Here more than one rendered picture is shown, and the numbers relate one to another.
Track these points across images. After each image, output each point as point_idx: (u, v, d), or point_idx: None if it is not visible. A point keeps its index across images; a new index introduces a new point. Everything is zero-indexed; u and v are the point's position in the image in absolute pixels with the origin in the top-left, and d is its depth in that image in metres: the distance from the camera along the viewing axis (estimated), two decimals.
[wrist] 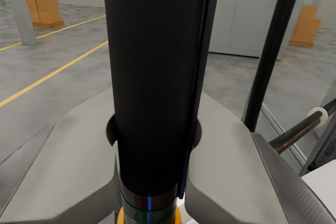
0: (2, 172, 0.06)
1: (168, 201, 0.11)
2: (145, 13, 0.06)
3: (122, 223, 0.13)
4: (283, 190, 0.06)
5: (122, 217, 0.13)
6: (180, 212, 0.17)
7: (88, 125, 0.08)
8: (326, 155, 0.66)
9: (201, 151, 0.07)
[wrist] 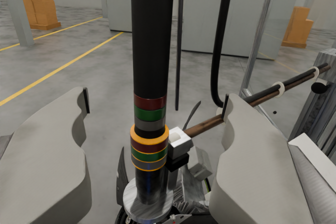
0: None
1: (160, 106, 0.19)
2: (149, 0, 0.14)
3: (133, 131, 0.22)
4: (319, 209, 0.06)
5: (133, 129, 0.22)
6: (169, 136, 0.25)
7: (51, 130, 0.08)
8: None
9: (232, 155, 0.07)
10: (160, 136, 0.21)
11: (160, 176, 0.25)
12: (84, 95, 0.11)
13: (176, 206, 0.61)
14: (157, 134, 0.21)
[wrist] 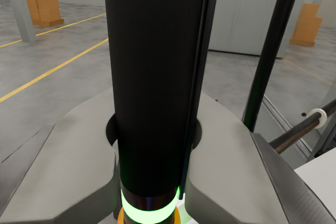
0: (2, 172, 0.06)
1: (168, 202, 0.11)
2: (145, 20, 0.06)
3: (122, 223, 0.13)
4: (283, 190, 0.06)
5: (122, 217, 0.14)
6: (180, 212, 0.17)
7: (88, 125, 0.08)
8: (335, 142, 0.63)
9: (201, 151, 0.07)
10: None
11: None
12: None
13: None
14: None
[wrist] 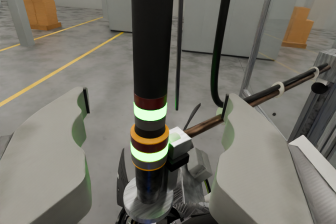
0: None
1: (160, 106, 0.19)
2: (149, 1, 0.15)
3: (133, 131, 0.22)
4: (319, 209, 0.06)
5: (133, 128, 0.22)
6: (169, 136, 0.26)
7: (51, 130, 0.08)
8: None
9: (232, 155, 0.07)
10: (160, 136, 0.21)
11: (160, 175, 0.25)
12: (84, 95, 0.11)
13: (176, 207, 0.61)
14: (157, 134, 0.21)
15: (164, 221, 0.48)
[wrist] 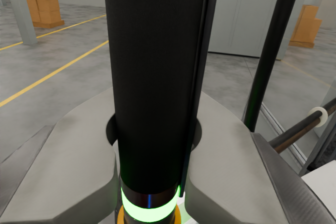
0: (2, 172, 0.06)
1: (168, 199, 0.11)
2: (145, 12, 0.06)
3: (122, 222, 0.13)
4: (283, 190, 0.06)
5: (122, 216, 0.14)
6: (180, 211, 0.17)
7: (88, 125, 0.08)
8: (326, 155, 0.66)
9: (201, 151, 0.07)
10: None
11: None
12: None
13: None
14: None
15: None
